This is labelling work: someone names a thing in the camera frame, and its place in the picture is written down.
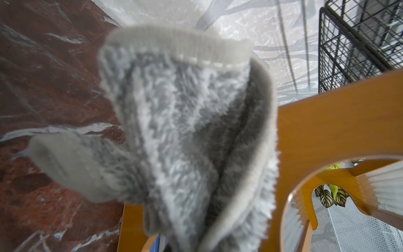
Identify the grey striped cloth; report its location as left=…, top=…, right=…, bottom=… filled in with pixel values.
left=27, top=24, right=279, bottom=252

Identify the orange wooden bookshelf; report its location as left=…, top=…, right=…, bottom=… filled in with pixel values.
left=116, top=68, right=403, bottom=252

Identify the spotted leaf plant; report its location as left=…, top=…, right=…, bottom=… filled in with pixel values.
left=314, top=185, right=349, bottom=209

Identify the green potted plant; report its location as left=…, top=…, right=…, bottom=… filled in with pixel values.
left=327, top=164, right=342, bottom=200

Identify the black wire file rack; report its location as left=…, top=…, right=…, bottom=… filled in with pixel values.
left=319, top=0, right=403, bottom=93

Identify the white wire basket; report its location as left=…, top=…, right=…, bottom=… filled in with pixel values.
left=327, top=202, right=403, bottom=252

